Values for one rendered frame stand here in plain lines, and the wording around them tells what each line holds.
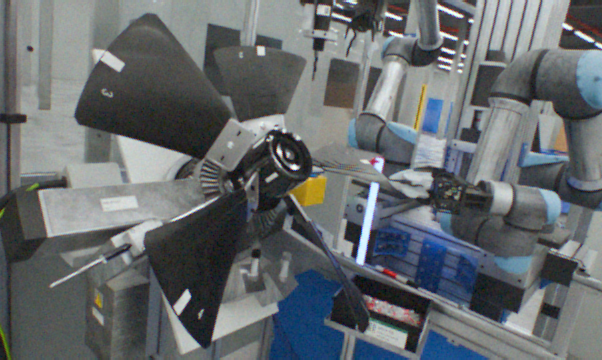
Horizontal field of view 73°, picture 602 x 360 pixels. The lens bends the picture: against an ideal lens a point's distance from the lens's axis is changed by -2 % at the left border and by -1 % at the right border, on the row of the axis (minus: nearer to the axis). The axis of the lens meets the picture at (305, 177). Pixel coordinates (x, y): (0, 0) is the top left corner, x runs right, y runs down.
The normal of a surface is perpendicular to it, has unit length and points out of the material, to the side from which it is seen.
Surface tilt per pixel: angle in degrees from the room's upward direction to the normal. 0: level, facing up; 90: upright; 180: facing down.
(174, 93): 83
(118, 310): 90
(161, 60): 76
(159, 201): 50
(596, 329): 90
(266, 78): 42
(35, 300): 90
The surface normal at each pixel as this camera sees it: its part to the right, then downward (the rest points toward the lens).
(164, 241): 0.85, -0.04
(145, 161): 0.67, -0.43
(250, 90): -0.04, -0.51
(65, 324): 0.75, 0.26
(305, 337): -0.64, 0.07
